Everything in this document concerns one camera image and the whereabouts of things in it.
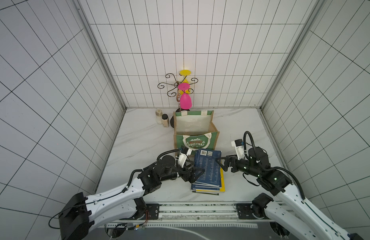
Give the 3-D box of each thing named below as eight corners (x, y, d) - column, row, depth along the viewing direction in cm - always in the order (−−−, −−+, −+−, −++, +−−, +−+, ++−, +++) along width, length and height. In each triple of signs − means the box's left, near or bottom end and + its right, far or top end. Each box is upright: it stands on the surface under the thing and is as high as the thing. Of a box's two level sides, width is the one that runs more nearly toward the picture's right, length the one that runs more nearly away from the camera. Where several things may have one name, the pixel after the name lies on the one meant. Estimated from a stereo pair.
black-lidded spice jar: (163, 127, 110) (161, 119, 103) (163, 121, 113) (162, 113, 106) (169, 127, 110) (167, 119, 103) (169, 121, 113) (168, 113, 106)
